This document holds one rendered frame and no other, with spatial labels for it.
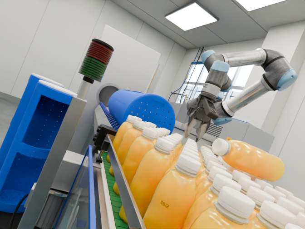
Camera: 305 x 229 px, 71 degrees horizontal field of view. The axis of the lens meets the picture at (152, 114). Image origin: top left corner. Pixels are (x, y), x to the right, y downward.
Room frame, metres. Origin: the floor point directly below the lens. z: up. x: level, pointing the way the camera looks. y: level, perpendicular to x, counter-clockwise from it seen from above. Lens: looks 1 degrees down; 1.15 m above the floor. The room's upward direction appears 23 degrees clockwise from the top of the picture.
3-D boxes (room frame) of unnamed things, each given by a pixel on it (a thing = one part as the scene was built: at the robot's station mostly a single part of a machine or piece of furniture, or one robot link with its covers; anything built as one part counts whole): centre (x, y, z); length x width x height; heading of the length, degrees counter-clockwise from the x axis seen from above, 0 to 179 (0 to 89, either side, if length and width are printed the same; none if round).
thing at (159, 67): (2.57, 0.14, 0.85); 0.06 x 0.06 x 1.70; 19
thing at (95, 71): (0.57, 0.20, 1.18); 0.06 x 0.06 x 0.05
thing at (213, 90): (0.94, -0.19, 1.33); 0.08 x 0.08 x 0.05
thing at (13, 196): (1.51, 0.68, 0.59); 0.28 x 0.28 x 0.88
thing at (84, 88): (0.57, 0.20, 1.18); 0.06 x 0.06 x 0.16
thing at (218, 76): (0.94, -0.20, 1.41); 0.09 x 0.08 x 0.11; 146
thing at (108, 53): (0.57, 0.20, 1.23); 0.06 x 0.06 x 0.04
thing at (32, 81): (1.91, 0.99, 0.59); 0.28 x 0.28 x 0.88
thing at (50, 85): (1.51, 0.68, 1.03); 0.28 x 0.28 x 0.01
